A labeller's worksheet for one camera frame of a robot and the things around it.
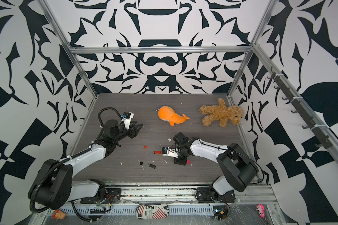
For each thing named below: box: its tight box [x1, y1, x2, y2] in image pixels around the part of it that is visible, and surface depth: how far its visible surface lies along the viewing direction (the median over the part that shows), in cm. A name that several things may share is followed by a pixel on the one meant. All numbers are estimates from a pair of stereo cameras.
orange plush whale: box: [154, 105, 191, 126], surface depth 103 cm
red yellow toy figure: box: [51, 209, 67, 220], surface depth 69 cm
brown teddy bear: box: [199, 97, 243, 128], surface depth 103 cm
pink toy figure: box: [255, 203, 266, 218], surface depth 72 cm
